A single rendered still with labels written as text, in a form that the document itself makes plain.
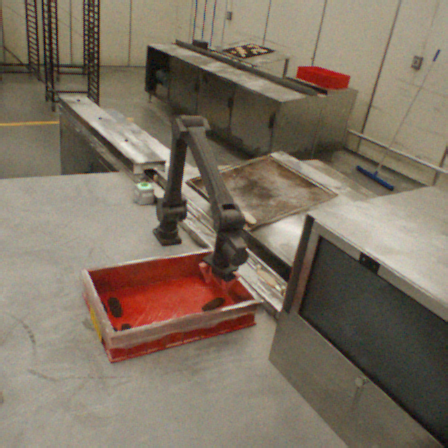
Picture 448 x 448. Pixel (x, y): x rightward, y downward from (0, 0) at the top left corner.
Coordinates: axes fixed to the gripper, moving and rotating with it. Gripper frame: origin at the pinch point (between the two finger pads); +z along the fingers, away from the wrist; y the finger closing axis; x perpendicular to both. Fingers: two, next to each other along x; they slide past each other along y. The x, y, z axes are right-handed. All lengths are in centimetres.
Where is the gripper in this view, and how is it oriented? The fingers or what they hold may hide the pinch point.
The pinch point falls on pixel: (216, 286)
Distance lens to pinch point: 146.5
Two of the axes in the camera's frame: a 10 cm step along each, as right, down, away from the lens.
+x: 6.6, -2.8, 7.0
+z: -1.4, 8.7, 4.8
